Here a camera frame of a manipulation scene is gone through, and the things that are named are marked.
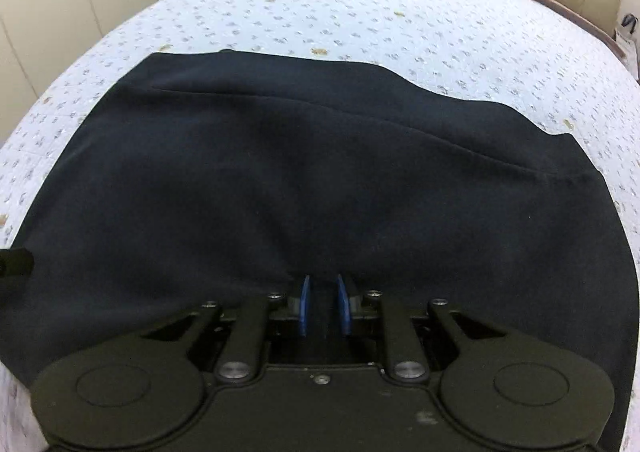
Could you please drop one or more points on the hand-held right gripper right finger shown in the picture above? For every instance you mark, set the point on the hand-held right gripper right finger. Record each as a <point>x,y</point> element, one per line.
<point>342,304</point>

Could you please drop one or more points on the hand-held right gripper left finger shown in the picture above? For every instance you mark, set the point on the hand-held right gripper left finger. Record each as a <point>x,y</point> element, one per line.
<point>304,304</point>

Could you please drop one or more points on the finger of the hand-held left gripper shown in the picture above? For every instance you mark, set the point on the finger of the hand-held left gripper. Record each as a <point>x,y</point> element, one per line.
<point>15,263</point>

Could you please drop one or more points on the dark navy striped hooded jacket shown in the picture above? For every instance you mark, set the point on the dark navy striped hooded jacket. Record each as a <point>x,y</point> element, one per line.
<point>310,192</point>

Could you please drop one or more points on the bed with floral blue sheet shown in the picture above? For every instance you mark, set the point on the bed with floral blue sheet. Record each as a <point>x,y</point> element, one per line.
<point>350,6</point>

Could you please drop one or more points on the white paper shopping bag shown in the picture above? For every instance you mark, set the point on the white paper shopping bag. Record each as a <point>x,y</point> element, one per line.
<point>629,31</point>

